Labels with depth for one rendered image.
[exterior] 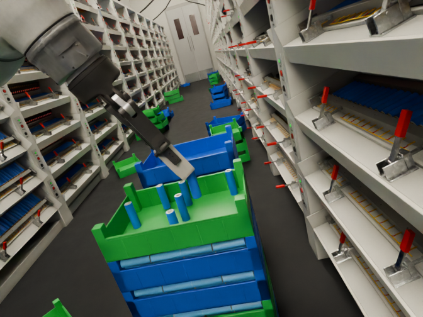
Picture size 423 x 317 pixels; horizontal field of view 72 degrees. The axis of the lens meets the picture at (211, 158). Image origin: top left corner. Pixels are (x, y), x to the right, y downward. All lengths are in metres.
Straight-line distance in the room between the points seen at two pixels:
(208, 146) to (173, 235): 0.54
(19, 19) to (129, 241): 0.39
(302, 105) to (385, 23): 0.47
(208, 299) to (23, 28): 0.56
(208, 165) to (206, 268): 0.35
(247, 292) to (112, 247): 0.28
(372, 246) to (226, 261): 0.27
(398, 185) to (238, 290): 0.36
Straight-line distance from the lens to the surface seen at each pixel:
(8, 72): 0.57
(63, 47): 0.44
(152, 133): 0.45
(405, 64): 0.37
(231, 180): 0.68
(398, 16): 0.41
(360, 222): 0.69
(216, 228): 0.55
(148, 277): 0.64
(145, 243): 0.59
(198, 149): 1.05
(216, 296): 0.66
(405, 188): 0.44
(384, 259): 0.61
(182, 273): 0.62
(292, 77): 0.82
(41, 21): 0.44
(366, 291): 0.81
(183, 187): 0.69
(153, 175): 0.90
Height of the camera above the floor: 0.73
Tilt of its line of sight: 20 degrees down
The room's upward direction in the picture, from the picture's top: 16 degrees counter-clockwise
